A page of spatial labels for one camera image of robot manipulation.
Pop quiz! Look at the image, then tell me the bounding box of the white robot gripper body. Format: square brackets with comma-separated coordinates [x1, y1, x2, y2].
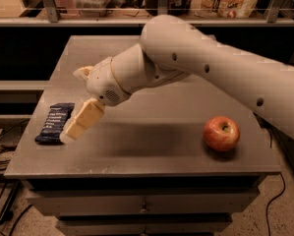
[86, 57, 131, 106]

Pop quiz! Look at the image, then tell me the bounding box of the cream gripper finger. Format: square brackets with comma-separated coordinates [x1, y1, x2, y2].
[73, 66, 93, 81]
[60, 98, 105, 144]

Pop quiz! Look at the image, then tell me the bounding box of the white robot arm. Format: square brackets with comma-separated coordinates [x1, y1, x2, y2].
[61, 15, 294, 141]

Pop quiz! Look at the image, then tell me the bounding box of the dark blue rxbar wrapper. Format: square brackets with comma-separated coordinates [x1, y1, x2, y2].
[34, 103, 75, 145]

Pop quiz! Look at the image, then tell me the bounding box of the black power adapter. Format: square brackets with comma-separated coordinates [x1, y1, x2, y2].
[0, 126, 25, 149]

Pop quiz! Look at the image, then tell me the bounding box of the grey drawer cabinet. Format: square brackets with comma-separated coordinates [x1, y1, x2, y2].
[6, 36, 280, 236]

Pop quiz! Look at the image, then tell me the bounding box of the red yellow apple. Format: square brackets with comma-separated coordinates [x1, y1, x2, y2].
[203, 116, 240, 151]

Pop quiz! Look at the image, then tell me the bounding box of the colourful snack bag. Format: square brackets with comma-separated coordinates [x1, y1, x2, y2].
[196, 0, 258, 19]

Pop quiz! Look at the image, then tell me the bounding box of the grey metal shelf rail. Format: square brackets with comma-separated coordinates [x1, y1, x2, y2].
[0, 0, 294, 27]

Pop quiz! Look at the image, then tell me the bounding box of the black cable right floor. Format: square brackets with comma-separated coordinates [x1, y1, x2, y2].
[265, 172, 287, 236]

